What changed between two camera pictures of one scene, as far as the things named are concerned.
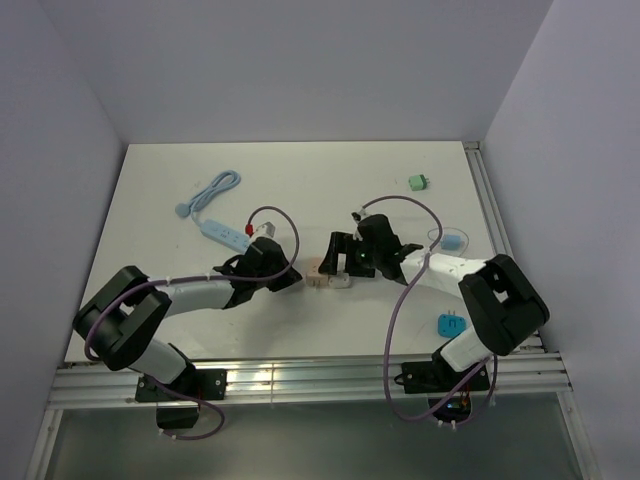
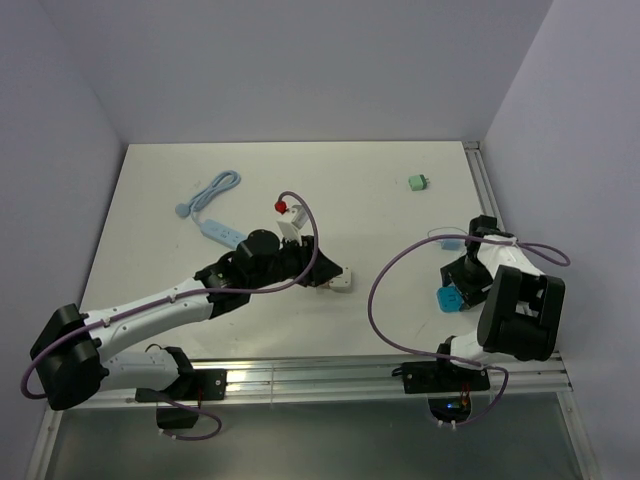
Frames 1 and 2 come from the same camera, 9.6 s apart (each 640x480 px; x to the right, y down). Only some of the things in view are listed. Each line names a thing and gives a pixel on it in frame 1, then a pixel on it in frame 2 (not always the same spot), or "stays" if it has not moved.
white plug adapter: [340, 281] stays
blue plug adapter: [451, 325] to [450, 299]
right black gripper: [343, 242] to [472, 295]
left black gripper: [285, 280] to [322, 270]
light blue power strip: [225, 235] stays
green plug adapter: [418, 183] stays
